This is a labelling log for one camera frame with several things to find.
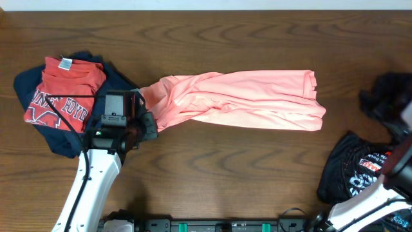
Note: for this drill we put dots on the salmon pink shirt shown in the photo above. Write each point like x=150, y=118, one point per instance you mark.
x=262, y=99

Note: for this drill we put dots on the black printed t-shirt pile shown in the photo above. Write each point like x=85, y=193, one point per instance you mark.
x=354, y=163

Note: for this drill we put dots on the red folded printed t-shirt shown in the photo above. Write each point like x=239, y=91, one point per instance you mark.
x=71, y=83

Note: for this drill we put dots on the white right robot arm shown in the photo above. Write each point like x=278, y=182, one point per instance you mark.
x=390, y=193

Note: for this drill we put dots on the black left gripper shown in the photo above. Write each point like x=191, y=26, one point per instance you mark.
x=149, y=120

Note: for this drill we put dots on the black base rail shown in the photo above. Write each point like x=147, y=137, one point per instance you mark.
x=123, y=221

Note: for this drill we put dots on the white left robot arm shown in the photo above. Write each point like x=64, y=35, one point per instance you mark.
x=96, y=173

